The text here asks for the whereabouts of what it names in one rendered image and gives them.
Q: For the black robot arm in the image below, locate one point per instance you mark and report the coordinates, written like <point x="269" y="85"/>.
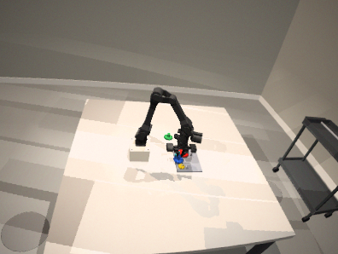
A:
<point x="186" y="130"/>

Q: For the green gear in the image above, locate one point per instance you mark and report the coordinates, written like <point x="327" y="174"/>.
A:
<point x="168" y="136"/>

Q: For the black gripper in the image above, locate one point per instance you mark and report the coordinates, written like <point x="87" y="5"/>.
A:
<point x="181" y="146"/>

